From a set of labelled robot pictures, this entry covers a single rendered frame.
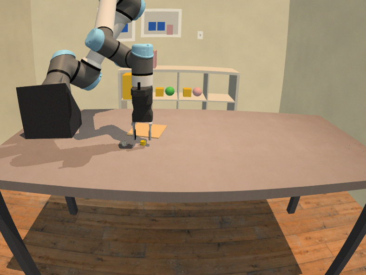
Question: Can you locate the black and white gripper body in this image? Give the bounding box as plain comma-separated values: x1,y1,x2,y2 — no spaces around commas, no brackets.
131,75,153,122

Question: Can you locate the orange flat mat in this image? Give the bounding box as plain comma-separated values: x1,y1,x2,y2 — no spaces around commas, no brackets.
126,123,167,138

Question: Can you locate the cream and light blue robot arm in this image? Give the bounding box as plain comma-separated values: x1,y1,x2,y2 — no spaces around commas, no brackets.
42,0,154,92

